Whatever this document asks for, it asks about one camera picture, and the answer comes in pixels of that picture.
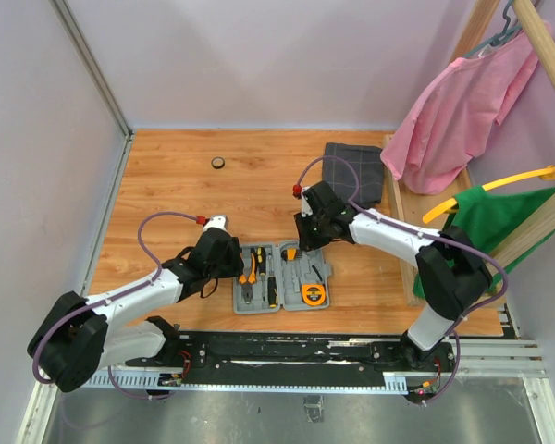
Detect green shirt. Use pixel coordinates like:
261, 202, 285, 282
411, 183, 555, 300

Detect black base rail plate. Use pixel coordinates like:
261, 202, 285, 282
125, 331, 456, 386

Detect hex key set orange holder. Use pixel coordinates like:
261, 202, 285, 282
281, 248, 302, 262

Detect yellow clothes hanger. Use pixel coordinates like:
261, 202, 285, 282
422, 166, 555, 224

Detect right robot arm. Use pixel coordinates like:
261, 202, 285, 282
293, 181, 492, 370

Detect teal clothes hanger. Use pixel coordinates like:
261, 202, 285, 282
462, 0, 524, 59

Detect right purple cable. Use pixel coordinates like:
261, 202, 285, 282
291, 155, 510, 408

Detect wooden clothes rack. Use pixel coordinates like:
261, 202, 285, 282
382, 0, 555, 307

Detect orange black pliers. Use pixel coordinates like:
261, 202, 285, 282
239, 248, 257, 304

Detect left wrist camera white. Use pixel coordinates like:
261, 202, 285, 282
203, 215, 229, 231

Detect grey plastic tool case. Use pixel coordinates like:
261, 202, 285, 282
233, 240, 332, 315

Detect yellow tape measure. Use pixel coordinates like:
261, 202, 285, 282
301, 265, 327, 307

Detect dark grey checked cloth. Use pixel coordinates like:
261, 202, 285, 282
322, 142, 385, 208

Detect pink shirt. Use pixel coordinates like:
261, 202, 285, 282
381, 32, 538, 195

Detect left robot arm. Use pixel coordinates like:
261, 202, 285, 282
27, 228, 243, 392

